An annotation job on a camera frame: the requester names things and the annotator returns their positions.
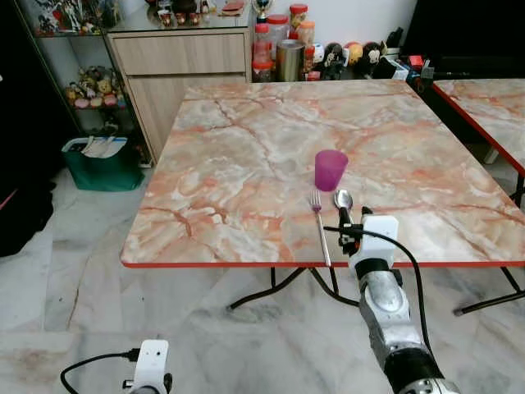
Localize small trophy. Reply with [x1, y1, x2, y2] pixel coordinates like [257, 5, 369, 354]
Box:
[254, 0, 272, 23]

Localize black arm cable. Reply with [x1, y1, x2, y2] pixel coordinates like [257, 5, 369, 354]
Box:
[60, 349, 140, 394]
[322, 225, 434, 350]

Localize light wooden drawer cabinet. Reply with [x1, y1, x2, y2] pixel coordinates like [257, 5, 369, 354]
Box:
[107, 8, 257, 161]

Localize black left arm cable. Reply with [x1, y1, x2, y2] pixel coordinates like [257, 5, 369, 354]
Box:
[60, 349, 140, 394]

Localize black eared plush toy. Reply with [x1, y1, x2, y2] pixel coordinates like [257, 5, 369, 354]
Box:
[361, 41, 385, 75]

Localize white printed box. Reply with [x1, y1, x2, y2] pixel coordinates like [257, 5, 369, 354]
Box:
[392, 57, 411, 80]

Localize white papers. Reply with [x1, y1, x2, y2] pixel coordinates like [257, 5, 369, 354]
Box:
[82, 135, 129, 158]

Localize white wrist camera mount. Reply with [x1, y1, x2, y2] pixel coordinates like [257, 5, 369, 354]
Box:
[131, 339, 171, 394]
[349, 215, 399, 272]

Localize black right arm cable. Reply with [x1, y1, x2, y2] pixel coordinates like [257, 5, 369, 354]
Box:
[322, 225, 434, 350]

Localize yellow round plush toy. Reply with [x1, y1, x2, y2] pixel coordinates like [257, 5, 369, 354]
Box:
[345, 41, 364, 66]

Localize black mouse plush toy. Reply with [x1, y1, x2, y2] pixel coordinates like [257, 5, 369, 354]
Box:
[322, 43, 345, 79]

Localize red capped plastic bottle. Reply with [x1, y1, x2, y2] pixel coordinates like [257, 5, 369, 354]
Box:
[253, 23, 273, 81]

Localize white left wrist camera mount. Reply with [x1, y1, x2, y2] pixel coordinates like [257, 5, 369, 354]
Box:
[131, 339, 171, 394]

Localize steel tumbler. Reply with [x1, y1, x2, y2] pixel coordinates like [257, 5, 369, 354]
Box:
[276, 39, 306, 81]

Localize steel fork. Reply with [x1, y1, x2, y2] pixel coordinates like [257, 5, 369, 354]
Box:
[309, 192, 333, 268]

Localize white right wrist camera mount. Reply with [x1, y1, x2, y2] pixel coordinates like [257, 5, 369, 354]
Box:
[349, 215, 399, 272]

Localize purple plastic cup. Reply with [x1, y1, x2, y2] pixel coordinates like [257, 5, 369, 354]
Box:
[315, 149, 349, 192]

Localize steel spoon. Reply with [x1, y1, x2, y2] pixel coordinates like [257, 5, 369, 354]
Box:
[334, 189, 354, 216]

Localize glass display shelf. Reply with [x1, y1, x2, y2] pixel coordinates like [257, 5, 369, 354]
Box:
[16, 0, 136, 136]

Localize clear jar with red lid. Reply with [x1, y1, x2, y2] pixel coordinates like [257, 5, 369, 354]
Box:
[267, 14, 290, 46]

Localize green storage bin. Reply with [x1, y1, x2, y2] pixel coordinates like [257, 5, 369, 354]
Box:
[62, 135, 147, 192]

